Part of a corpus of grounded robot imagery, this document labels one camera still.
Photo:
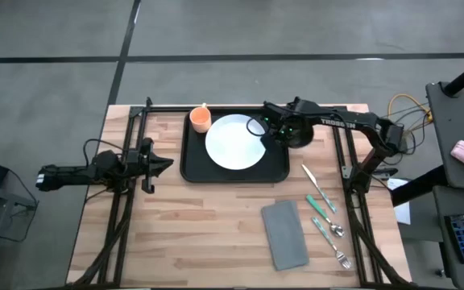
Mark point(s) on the black desk crossbar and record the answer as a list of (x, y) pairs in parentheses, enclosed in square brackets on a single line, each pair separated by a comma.
[(417, 186)]

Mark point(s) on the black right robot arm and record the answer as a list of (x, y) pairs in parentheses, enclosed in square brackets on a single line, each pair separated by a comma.
[(345, 123)]

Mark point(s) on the white round plate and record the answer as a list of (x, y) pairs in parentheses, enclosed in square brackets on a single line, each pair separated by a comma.
[(232, 145)]

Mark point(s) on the grey cloth napkin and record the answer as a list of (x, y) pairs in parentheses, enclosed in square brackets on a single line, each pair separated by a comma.
[(285, 235)]

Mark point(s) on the black side desk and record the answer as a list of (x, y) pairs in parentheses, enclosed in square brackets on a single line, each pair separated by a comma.
[(449, 133)]

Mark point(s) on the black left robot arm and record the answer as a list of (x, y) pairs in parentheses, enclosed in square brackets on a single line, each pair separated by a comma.
[(71, 174)]

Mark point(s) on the black plastic serving tray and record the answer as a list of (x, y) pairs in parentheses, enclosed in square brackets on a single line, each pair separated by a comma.
[(193, 161)]

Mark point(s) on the black keyboard desk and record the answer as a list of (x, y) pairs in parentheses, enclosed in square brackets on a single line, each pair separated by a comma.
[(441, 249)]

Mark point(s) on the black bowl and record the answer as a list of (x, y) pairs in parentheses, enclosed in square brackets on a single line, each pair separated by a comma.
[(302, 139)]

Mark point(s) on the white paper sheet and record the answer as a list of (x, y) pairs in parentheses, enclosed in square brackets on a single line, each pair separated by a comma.
[(403, 211)]

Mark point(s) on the black aluminium table frame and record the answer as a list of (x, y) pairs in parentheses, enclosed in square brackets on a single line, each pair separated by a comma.
[(136, 110)]

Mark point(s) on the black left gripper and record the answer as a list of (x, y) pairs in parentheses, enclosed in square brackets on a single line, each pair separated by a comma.
[(147, 165)]

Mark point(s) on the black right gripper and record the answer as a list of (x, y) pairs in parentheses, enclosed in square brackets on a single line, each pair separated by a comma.
[(288, 114)]

